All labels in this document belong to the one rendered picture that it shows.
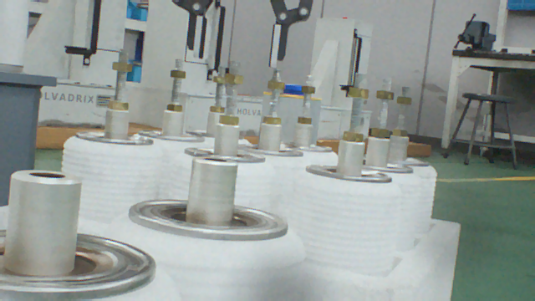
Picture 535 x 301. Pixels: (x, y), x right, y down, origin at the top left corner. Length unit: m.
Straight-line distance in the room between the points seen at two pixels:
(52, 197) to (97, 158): 0.45
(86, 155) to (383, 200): 0.27
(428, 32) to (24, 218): 6.20
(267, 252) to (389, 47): 6.28
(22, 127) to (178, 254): 0.88
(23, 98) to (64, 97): 1.82
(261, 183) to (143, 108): 2.98
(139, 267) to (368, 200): 0.37
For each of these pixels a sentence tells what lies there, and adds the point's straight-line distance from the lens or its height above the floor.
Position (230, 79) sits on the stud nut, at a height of 0.32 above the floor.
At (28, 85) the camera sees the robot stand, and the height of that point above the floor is 0.28.
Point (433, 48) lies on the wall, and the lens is 6.35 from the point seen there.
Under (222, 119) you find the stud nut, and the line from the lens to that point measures 0.66.
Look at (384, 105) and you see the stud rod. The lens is 0.74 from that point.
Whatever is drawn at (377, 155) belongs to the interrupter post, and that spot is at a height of 0.26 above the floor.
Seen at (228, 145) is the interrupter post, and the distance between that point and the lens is 0.66.
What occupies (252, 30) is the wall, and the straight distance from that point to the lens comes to 7.65.
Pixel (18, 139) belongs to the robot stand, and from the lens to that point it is 1.17.
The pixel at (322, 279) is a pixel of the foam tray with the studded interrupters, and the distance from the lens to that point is 0.57.
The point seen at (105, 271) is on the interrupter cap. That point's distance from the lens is 0.24.
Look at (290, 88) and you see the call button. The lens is 1.06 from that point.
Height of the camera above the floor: 0.32
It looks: 5 degrees down
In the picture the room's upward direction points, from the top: 7 degrees clockwise
